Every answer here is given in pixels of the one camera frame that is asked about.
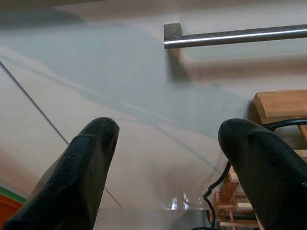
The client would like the green flat board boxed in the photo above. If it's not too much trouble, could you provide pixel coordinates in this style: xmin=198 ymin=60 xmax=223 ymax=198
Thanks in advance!
xmin=0 ymin=183 xmax=28 ymax=200

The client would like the long steel drawer handle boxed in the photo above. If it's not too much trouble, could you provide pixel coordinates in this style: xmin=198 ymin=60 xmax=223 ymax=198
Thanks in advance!
xmin=164 ymin=23 xmax=307 ymax=50

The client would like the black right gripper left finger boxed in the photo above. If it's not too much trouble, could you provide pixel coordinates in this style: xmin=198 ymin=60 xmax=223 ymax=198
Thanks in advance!
xmin=0 ymin=116 xmax=120 ymax=230

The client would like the orange flat board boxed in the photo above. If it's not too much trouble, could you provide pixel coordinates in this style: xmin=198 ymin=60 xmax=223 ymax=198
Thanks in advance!
xmin=0 ymin=193 xmax=26 ymax=212

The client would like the wooden slatted rack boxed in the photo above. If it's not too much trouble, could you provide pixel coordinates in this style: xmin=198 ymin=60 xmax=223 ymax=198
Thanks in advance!
xmin=214 ymin=90 xmax=307 ymax=230

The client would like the wide beige drawer front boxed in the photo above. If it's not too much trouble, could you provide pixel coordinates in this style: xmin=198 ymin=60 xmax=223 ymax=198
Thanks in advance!
xmin=0 ymin=7 xmax=307 ymax=210

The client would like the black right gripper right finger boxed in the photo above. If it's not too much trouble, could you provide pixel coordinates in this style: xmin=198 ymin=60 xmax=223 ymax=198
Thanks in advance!
xmin=218 ymin=118 xmax=307 ymax=230

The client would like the narrow beige drawer front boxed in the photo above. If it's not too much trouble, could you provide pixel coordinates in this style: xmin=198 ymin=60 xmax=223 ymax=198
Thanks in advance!
xmin=0 ymin=62 xmax=122 ymax=209

